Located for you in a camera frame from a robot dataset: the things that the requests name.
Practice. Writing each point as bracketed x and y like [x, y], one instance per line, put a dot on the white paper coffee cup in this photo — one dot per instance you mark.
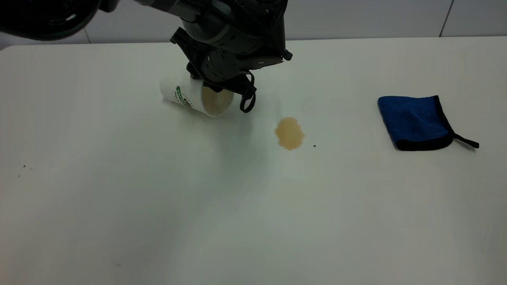
[186, 93]

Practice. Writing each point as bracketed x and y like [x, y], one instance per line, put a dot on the brown coffee spill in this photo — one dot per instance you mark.
[290, 133]

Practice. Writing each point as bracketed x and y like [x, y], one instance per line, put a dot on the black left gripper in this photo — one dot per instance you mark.
[220, 65]

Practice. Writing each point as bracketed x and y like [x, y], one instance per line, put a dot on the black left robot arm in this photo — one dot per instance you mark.
[39, 16]

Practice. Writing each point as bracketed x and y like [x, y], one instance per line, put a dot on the blue microfiber cloth black trim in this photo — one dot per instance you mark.
[414, 120]

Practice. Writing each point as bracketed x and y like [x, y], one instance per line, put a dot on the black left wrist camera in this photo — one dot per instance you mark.
[273, 37]

